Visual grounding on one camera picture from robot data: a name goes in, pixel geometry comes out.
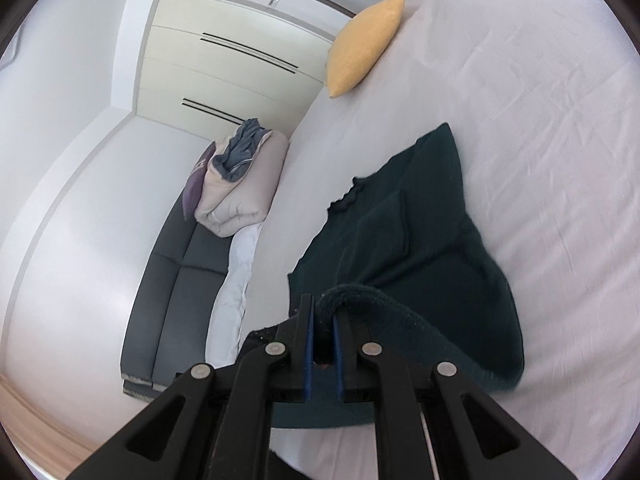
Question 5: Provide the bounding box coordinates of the dark green knit sweater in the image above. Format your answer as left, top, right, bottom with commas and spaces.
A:
246, 125, 525, 429

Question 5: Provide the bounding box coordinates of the white duvet edge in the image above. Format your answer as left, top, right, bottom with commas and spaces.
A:
205, 223, 262, 368

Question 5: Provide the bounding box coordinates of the dark grey sofa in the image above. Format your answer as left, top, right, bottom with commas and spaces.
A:
120, 200, 231, 402

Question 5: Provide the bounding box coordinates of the folded beige duvet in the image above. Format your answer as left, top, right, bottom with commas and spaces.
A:
194, 130, 288, 237

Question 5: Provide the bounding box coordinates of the purple cushion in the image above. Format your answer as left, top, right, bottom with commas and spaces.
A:
181, 142, 216, 221

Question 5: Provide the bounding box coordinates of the blue grey crumpled garment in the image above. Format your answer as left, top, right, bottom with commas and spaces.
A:
209, 118, 270, 183

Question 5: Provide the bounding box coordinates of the white bed sheet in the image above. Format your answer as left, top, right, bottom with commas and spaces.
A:
241, 0, 639, 479

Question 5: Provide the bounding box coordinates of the yellow pillow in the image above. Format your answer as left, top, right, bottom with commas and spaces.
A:
326, 0, 406, 99

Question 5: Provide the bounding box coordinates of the cream wardrobe with black handles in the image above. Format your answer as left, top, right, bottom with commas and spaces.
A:
137, 0, 332, 141

